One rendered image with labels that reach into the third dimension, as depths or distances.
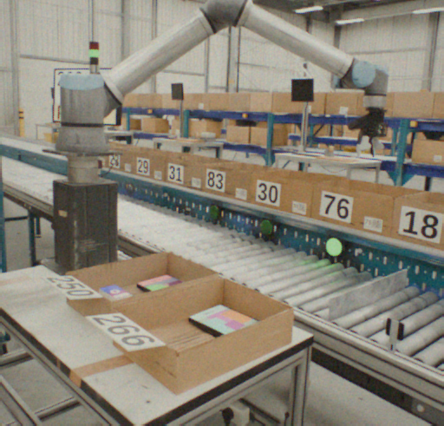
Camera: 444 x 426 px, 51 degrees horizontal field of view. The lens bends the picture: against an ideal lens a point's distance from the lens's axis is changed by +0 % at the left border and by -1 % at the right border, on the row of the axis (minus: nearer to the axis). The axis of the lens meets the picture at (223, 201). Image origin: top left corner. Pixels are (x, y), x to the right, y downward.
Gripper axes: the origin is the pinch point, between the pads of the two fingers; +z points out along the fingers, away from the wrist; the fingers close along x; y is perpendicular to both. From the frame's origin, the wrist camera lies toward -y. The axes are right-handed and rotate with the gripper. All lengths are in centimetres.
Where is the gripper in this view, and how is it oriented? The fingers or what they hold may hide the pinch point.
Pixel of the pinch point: (364, 155)
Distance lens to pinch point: 205.6
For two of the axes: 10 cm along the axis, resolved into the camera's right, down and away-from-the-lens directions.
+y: 6.5, 1.7, -7.4
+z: -0.4, 9.8, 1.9
